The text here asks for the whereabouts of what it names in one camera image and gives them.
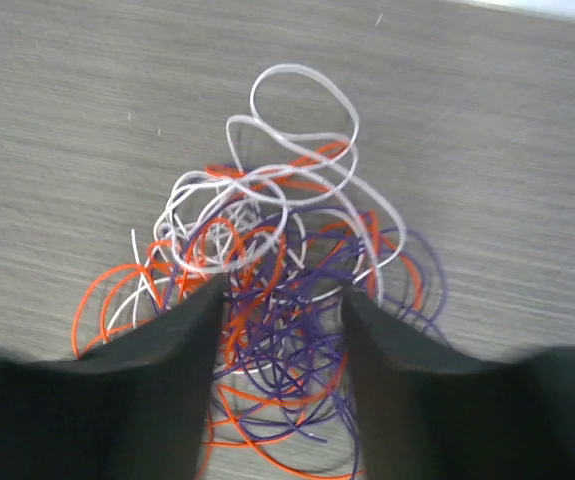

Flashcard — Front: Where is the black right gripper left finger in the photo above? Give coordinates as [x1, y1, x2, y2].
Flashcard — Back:
[0, 276, 224, 479]

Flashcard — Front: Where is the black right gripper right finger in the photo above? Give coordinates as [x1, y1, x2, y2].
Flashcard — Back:
[341, 288, 575, 479]

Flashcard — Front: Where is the orange thin cable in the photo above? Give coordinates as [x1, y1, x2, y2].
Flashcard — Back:
[71, 141, 426, 476]

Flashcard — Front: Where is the purple thin cable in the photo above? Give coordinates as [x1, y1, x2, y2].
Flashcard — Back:
[151, 207, 448, 476]

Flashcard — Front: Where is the white thin cable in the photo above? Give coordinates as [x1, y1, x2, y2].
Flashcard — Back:
[106, 63, 408, 332]

